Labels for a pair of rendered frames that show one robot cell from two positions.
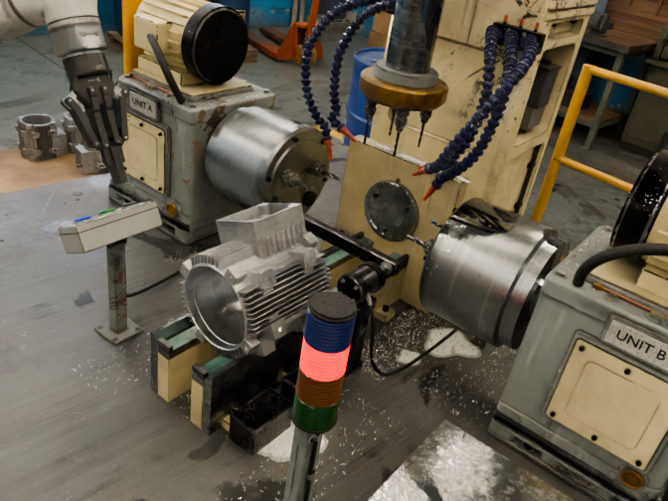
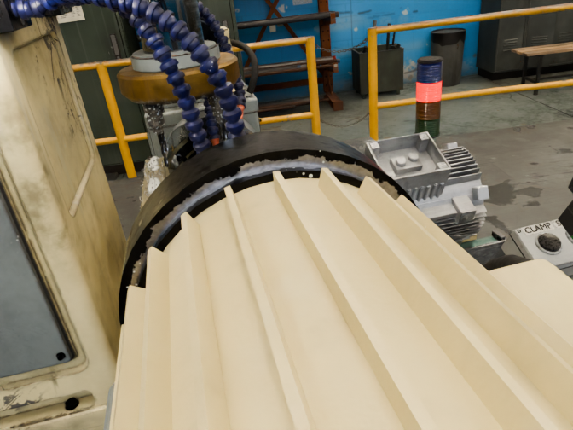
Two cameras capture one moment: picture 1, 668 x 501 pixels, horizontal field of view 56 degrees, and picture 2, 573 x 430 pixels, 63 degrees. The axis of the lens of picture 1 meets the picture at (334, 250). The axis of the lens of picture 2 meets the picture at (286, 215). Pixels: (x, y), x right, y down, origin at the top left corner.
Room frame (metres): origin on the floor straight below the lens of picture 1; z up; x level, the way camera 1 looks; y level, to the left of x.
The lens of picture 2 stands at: (1.68, 0.53, 1.45)
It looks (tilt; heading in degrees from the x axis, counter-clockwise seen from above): 28 degrees down; 226
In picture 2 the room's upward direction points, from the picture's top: 7 degrees counter-clockwise
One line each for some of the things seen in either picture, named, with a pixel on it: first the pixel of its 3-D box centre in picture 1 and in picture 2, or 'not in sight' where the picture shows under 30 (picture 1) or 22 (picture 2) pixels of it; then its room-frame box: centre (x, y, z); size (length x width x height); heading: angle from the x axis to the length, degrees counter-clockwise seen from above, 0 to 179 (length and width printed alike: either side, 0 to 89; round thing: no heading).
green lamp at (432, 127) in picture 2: (315, 404); (427, 125); (0.62, -0.01, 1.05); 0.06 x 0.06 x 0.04
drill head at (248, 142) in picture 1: (253, 158); not in sight; (1.43, 0.23, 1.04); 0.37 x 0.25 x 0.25; 56
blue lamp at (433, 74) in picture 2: (329, 324); (429, 71); (0.62, -0.01, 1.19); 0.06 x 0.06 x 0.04
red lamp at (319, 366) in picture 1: (324, 352); (428, 90); (0.62, -0.01, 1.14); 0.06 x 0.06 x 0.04
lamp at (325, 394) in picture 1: (320, 379); (428, 108); (0.62, -0.01, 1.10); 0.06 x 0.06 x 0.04
